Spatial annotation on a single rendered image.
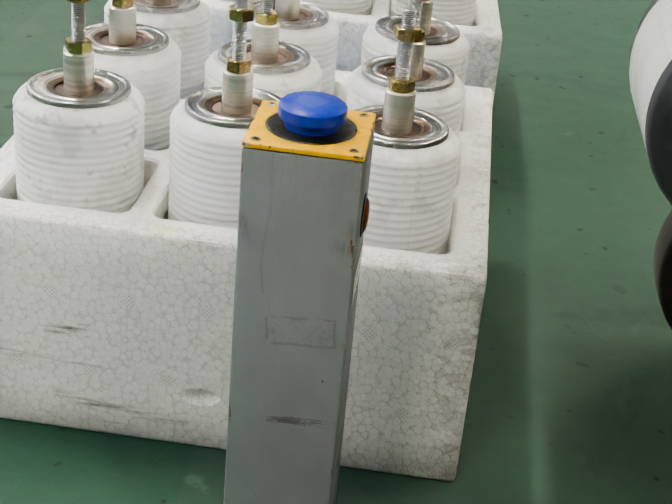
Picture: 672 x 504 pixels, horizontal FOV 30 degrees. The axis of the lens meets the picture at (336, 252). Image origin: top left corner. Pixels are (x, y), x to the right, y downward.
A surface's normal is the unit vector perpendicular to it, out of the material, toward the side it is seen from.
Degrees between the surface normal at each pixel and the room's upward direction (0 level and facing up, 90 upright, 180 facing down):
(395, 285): 90
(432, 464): 90
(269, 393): 90
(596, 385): 0
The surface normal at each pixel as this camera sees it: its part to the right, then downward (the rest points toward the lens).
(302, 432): -0.12, 0.45
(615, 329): 0.08, -0.88
